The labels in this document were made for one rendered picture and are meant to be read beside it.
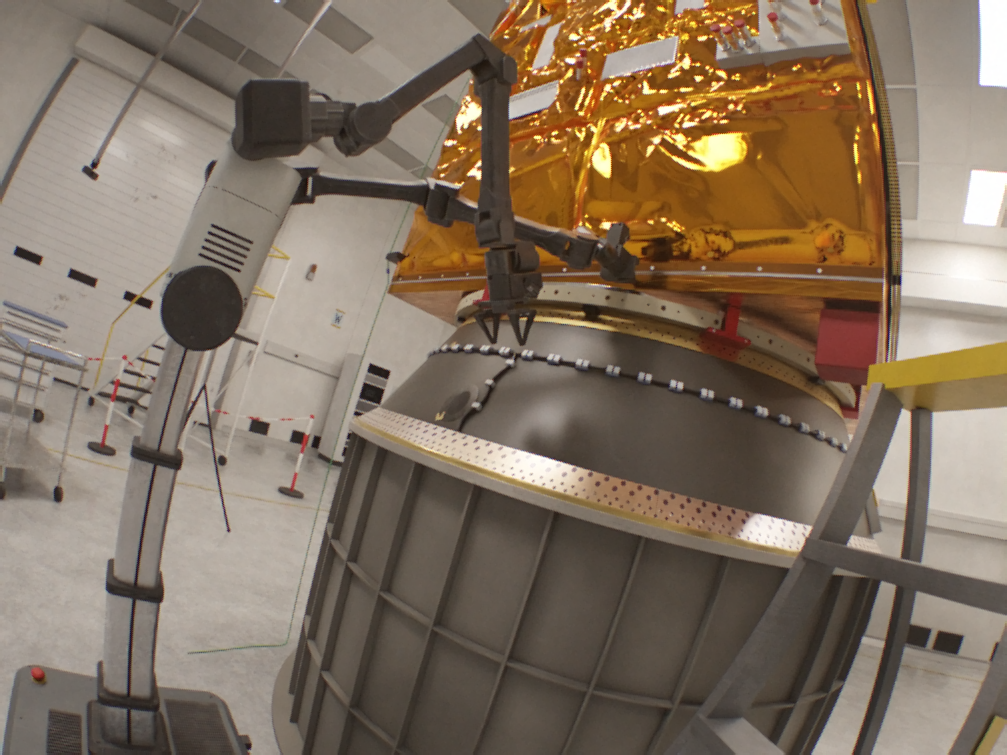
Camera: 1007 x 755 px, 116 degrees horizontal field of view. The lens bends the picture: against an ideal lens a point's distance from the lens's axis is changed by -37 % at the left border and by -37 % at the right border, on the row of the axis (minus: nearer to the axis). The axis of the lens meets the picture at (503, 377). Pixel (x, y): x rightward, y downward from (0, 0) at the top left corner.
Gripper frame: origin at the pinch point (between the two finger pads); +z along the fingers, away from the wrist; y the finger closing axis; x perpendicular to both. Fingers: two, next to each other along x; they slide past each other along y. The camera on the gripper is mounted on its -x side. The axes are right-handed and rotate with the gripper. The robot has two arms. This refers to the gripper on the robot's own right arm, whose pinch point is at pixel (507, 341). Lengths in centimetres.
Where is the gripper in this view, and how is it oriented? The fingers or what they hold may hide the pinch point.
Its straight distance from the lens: 108.3
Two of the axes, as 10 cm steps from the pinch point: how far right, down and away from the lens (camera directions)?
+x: -7.6, 2.2, -6.2
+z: 1.1, 9.7, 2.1
